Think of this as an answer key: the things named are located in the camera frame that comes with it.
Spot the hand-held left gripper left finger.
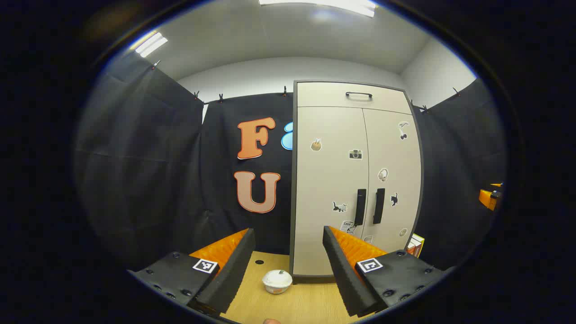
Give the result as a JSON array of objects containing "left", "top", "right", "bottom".
[{"left": 127, "top": 228, "right": 256, "bottom": 315}]

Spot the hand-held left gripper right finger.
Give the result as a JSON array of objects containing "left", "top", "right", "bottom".
[{"left": 322, "top": 226, "right": 455, "bottom": 317}]

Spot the black door handle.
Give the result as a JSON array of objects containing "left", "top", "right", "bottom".
[
  {"left": 373, "top": 188, "right": 386, "bottom": 225},
  {"left": 354, "top": 189, "right": 367, "bottom": 226}
]

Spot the headphones sticker beige cabinet door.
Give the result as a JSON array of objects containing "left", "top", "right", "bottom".
[{"left": 363, "top": 109, "right": 422, "bottom": 255}]

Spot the camera sticker beige cabinet door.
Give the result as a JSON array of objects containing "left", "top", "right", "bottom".
[{"left": 297, "top": 107, "right": 370, "bottom": 276}]

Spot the beige double-door shoe cabinet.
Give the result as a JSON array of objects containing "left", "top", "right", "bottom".
[{"left": 289, "top": 80, "right": 424, "bottom": 284}]

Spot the beige cabinet drawer front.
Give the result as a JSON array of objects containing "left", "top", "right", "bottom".
[{"left": 297, "top": 82, "right": 412, "bottom": 115}]

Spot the white bowl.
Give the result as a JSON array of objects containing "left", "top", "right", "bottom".
[{"left": 262, "top": 270, "right": 293, "bottom": 295}]

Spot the orange and white carton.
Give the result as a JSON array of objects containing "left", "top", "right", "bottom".
[{"left": 406, "top": 233, "right": 425, "bottom": 258}]

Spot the black backdrop cloth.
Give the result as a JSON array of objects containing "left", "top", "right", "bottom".
[{"left": 74, "top": 49, "right": 507, "bottom": 270}]

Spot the ceiling light panel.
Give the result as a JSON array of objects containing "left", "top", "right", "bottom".
[
  {"left": 130, "top": 31, "right": 168, "bottom": 58},
  {"left": 259, "top": 0, "right": 378, "bottom": 18}
]

